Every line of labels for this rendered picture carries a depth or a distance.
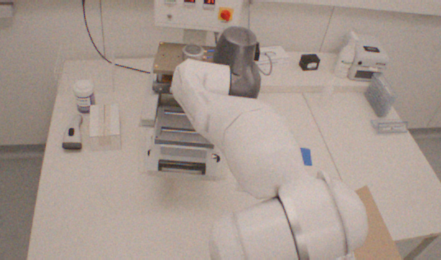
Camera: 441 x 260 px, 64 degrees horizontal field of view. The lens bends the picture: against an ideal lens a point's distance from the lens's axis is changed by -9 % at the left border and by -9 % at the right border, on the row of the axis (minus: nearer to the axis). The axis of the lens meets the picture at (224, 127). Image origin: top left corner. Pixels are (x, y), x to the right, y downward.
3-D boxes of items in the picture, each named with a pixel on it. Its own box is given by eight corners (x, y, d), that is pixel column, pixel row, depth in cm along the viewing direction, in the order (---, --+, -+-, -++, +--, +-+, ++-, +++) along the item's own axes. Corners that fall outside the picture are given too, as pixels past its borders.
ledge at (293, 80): (226, 57, 205) (227, 50, 202) (361, 60, 222) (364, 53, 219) (237, 93, 185) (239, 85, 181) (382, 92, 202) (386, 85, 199)
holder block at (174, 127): (160, 110, 138) (160, 104, 136) (215, 114, 140) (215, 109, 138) (154, 143, 127) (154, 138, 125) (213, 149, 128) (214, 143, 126)
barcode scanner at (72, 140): (68, 119, 159) (65, 105, 153) (85, 118, 161) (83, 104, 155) (62, 155, 145) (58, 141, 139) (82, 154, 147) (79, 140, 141)
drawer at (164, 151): (158, 113, 142) (158, 98, 136) (216, 119, 144) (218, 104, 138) (146, 177, 121) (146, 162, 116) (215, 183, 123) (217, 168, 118)
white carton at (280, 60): (239, 60, 196) (240, 48, 191) (277, 56, 204) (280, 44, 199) (248, 74, 189) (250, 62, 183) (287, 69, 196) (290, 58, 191)
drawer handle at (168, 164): (158, 165, 120) (158, 158, 117) (205, 169, 122) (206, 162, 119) (157, 170, 119) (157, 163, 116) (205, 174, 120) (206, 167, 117)
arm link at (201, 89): (299, 113, 57) (257, 61, 85) (175, 98, 54) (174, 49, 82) (282, 175, 61) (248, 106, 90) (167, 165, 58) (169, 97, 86)
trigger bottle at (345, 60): (331, 68, 203) (345, 30, 185) (344, 69, 204) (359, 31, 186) (335, 78, 197) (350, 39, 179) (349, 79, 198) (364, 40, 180)
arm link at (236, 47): (207, 117, 83) (252, 122, 85) (219, 83, 72) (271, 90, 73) (210, 52, 91) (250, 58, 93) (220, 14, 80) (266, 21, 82)
